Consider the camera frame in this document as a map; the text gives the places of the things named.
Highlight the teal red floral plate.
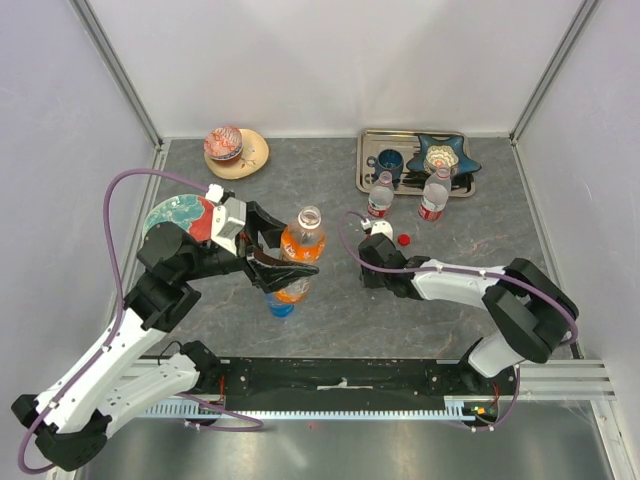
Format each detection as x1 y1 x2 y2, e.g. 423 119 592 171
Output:
142 194 215 242

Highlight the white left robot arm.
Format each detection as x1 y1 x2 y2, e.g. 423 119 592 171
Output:
11 199 319 471

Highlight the orange drink bottle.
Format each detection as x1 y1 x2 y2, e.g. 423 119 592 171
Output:
275 206 326 304

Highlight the clear bottle red label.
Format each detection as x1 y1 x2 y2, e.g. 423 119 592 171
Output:
418 167 451 222

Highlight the small patterned bowl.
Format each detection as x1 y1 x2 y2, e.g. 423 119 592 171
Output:
424 145 459 172

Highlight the blue star-shaped dish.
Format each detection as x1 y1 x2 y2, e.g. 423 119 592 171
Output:
406 133 482 177

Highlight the red patterned bowl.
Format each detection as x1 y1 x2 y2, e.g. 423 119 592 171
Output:
203 126 243 162

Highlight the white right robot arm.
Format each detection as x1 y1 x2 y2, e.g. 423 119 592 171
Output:
357 234 579 394

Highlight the clear bottle red cap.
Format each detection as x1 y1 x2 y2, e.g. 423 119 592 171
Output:
367 171 394 218

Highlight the silver metal tray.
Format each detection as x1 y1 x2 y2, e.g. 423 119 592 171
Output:
356 128 482 198

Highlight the blue ceramic cup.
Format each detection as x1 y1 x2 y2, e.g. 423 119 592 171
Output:
366 149 404 183

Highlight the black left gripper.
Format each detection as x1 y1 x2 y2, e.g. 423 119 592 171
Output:
179 200 320 292

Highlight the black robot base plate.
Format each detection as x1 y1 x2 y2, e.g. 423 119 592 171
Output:
162 355 521 412

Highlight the blue water bottle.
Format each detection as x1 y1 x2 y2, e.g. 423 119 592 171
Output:
266 293 295 319

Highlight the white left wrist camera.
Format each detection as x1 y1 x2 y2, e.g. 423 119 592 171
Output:
205 184 246 255

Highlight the beige floral plate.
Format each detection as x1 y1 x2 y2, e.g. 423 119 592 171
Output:
204 128 270 180

